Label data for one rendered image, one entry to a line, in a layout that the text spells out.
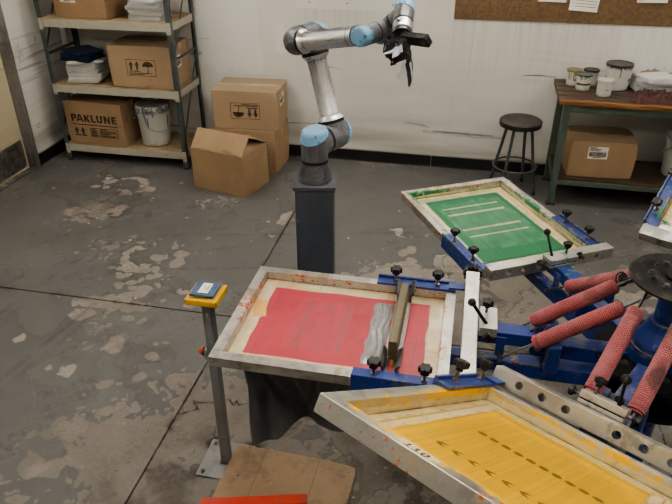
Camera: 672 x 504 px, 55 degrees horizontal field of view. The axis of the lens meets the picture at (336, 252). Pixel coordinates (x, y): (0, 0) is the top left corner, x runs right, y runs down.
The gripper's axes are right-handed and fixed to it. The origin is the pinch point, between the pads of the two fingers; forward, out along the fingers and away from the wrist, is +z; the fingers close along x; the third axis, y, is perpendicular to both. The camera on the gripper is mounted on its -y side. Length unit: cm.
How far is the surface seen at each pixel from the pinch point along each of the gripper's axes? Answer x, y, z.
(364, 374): -25, 15, 100
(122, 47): -103, 316, -224
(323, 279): -44, 47, 54
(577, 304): -53, -46, 69
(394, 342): -28, 8, 89
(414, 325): -50, 10, 74
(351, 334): -38, 29, 81
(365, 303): -48, 30, 64
